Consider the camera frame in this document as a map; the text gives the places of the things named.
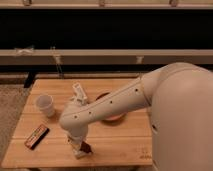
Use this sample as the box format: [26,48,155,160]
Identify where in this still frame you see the dark rectangular candy bar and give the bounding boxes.
[24,124,50,150]

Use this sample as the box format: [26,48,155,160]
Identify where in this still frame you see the orange ceramic bowl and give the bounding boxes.
[96,92,126,123]

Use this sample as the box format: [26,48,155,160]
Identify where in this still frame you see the wooden table board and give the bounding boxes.
[2,79,152,168]

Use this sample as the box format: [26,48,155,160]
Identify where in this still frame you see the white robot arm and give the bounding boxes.
[59,62,213,171]

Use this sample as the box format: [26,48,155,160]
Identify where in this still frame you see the translucent plastic cup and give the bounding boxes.
[35,94,55,117]

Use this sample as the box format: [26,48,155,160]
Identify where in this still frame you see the white tube with cap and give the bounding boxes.
[72,83,88,105]

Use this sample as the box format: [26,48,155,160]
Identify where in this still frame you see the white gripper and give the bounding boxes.
[67,135,87,158]

